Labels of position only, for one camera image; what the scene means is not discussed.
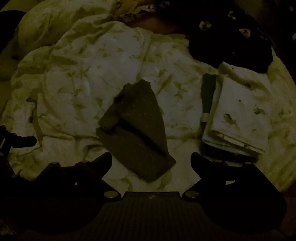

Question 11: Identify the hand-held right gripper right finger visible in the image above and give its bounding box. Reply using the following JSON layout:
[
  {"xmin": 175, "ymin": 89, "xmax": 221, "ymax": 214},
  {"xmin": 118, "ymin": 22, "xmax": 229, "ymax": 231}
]
[{"xmin": 182, "ymin": 152, "xmax": 267, "ymax": 199}]

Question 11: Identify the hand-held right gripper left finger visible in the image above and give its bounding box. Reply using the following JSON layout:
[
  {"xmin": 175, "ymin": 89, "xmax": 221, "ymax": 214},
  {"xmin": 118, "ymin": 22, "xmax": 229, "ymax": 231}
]
[{"xmin": 35, "ymin": 152, "xmax": 122, "ymax": 199}]

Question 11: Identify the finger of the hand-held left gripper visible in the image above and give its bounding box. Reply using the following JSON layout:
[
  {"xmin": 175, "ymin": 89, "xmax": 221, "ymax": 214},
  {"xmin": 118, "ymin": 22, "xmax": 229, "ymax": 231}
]
[{"xmin": 7, "ymin": 136, "xmax": 38, "ymax": 149}]

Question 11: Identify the dark dotted small cloth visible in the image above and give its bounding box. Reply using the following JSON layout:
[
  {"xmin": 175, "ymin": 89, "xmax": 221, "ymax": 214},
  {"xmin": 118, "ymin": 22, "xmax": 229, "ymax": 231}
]
[{"xmin": 96, "ymin": 79, "xmax": 176, "ymax": 183}]

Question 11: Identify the folded white floral cloth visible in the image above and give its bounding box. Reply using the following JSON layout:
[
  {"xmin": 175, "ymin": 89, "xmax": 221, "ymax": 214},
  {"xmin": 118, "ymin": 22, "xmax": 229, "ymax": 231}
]
[{"xmin": 202, "ymin": 61, "xmax": 273, "ymax": 160}]

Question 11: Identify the folded dark green cloth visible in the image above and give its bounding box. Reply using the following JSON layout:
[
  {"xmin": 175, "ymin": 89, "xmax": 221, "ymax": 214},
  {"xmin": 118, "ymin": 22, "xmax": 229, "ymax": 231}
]
[{"xmin": 201, "ymin": 74, "xmax": 219, "ymax": 127}]

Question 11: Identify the white floral blanket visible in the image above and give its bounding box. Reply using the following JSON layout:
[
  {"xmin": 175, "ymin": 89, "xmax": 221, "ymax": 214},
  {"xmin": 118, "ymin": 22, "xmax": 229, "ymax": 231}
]
[{"xmin": 0, "ymin": 0, "xmax": 296, "ymax": 193}]

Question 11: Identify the black printed cloth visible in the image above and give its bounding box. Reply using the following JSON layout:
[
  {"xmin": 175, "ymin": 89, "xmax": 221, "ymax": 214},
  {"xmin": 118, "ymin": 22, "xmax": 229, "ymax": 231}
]
[{"xmin": 188, "ymin": 5, "xmax": 274, "ymax": 73}]

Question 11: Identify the patterned crumpled cloth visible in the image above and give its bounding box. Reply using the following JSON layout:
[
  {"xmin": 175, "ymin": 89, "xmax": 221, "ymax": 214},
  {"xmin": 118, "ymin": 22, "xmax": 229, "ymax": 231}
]
[{"xmin": 109, "ymin": 0, "xmax": 162, "ymax": 24}]

